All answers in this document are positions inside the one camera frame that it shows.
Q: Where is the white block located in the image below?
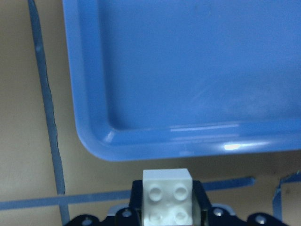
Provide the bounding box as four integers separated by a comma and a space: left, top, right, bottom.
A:
142, 169, 193, 226

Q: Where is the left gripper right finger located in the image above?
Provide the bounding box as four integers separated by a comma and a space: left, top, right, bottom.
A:
192, 180, 212, 226

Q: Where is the blue plastic tray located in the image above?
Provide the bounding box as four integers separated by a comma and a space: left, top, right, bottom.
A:
63, 0, 301, 161

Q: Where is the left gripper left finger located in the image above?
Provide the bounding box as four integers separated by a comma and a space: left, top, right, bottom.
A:
128, 180, 143, 226

